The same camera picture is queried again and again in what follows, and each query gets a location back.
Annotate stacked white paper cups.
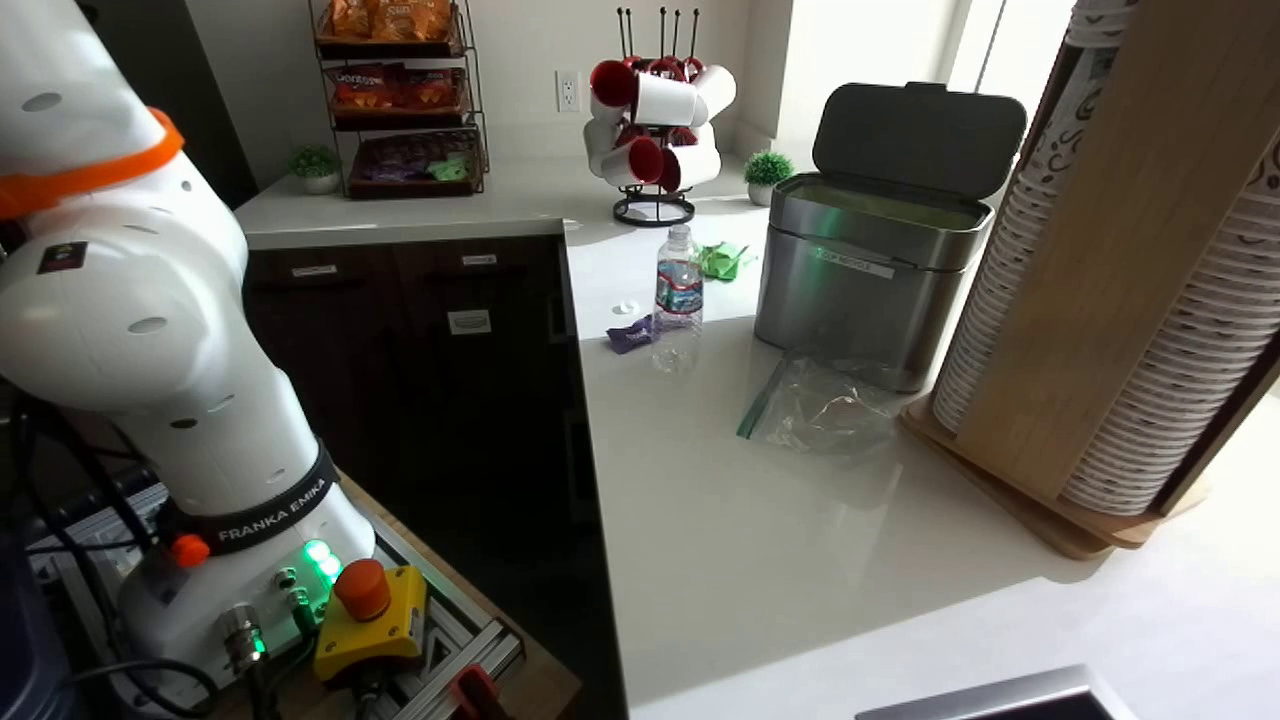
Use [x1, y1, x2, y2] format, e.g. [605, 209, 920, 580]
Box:
[924, 155, 1058, 441]
[1056, 136, 1280, 524]

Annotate wooden platform board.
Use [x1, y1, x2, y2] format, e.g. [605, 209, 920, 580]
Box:
[327, 463, 588, 720]

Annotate white cabinet sticker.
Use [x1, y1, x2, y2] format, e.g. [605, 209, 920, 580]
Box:
[444, 305, 501, 340]

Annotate red snack packets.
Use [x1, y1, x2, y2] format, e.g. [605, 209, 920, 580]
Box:
[333, 64, 471, 121]

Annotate red clamp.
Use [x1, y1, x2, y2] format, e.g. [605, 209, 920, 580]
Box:
[448, 661, 507, 720]

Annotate printed white paper cup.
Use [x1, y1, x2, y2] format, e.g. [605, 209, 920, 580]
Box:
[1014, 0, 1139, 191]

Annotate orange snack packets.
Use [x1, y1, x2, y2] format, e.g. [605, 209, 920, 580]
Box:
[323, 0, 461, 45]

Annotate small potted green plant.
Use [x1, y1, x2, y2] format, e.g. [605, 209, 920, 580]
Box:
[284, 138, 349, 198]
[739, 142, 800, 211]

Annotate clear plastic water bottle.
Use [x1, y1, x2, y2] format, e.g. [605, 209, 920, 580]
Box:
[649, 220, 712, 374]

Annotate dark countertop sink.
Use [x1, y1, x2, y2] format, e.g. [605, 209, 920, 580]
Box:
[846, 665, 1120, 720]

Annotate yellow emergency stop button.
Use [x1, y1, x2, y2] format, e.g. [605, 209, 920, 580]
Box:
[308, 557, 435, 688]

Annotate black metal mug tree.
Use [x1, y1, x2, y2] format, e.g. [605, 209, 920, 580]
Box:
[606, 2, 709, 232]

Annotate white wall outlet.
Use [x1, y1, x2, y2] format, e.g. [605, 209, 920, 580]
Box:
[547, 64, 588, 121]

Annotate purple crumpled wrapper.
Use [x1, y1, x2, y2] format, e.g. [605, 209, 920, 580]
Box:
[605, 309, 668, 357]

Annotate clear plastic zip bag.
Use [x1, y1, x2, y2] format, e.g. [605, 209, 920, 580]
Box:
[733, 352, 915, 460]

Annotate white mug red inside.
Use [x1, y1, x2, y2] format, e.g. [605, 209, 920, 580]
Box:
[581, 106, 639, 178]
[624, 128, 729, 196]
[649, 49, 709, 84]
[690, 61, 744, 128]
[588, 55, 712, 133]

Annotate wooden cup holder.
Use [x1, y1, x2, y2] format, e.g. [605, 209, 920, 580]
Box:
[890, 0, 1280, 566]

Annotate green snack packet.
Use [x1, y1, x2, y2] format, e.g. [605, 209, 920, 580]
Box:
[424, 151, 477, 187]

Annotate dark blue container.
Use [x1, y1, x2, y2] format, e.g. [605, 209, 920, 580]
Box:
[0, 518, 79, 720]

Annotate steel trash bin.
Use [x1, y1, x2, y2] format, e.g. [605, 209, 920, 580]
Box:
[746, 75, 1031, 398]

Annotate white framed window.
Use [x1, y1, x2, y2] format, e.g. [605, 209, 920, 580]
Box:
[776, 0, 1071, 151]

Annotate black cable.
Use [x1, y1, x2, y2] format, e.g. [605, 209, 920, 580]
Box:
[71, 646, 222, 720]
[0, 379, 169, 542]

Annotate aluminium frame rails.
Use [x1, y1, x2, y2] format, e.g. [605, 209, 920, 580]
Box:
[354, 518, 527, 720]

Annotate dark wooden cabinet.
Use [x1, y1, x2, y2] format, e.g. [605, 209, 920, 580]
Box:
[241, 232, 631, 720]

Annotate black wire snack rack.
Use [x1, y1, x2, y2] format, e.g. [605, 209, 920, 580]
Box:
[302, 0, 490, 205]

